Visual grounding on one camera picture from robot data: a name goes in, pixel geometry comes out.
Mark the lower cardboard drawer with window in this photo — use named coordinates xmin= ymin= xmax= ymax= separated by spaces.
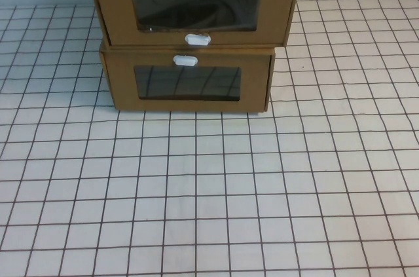
xmin=99 ymin=43 xmax=277 ymax=115

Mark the brown cardboard drawer, smooth window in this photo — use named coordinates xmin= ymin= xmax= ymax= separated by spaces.
xmin=104 ymin=52 xmax=272 ymax=113

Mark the white plastic drawer handle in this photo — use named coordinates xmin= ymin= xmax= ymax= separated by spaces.
xmin=172 ymin=54 xmax=199 ymax=69
xmin=184 ymin=32 xmax=211 ymax=46

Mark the brown cardboard drawer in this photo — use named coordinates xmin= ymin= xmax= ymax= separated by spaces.
xmin=104 ymin=52 xmax=272 ymax=113
xmin=92 ymin=0 xmax=298 ymax=45

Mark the white grid tablecloth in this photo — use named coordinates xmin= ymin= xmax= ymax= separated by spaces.
xmin=0 ymin=0 xmax=419 ymax=277

